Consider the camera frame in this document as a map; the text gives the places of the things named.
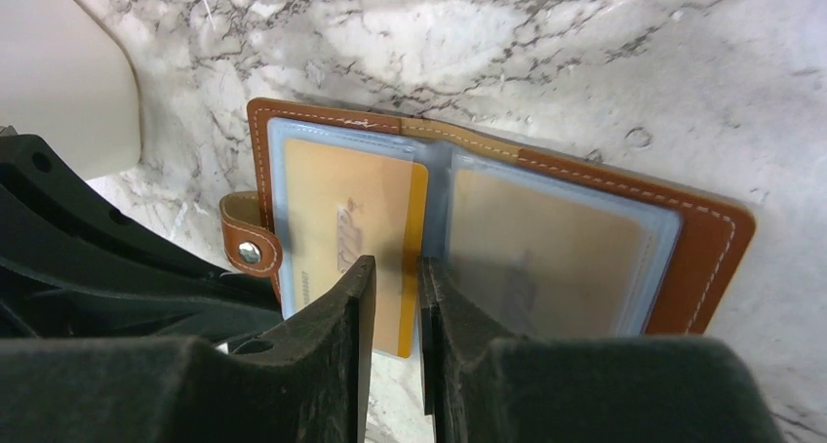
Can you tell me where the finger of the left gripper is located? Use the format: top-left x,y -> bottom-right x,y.
1,260 -> 283,341
1,135 -> 278,311

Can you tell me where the brown leather card holder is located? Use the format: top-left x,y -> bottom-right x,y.
221,99 -> 757,356

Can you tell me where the gold credit card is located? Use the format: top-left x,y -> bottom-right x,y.
448,169 -> 651,338

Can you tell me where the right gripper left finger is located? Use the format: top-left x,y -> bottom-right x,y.
1,256 -> 376,442

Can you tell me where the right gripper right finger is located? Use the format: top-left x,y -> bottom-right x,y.
417,258 -> 783,442

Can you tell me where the white rectangular plastic tray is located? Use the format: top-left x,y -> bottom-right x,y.
1,0 -> 141,180

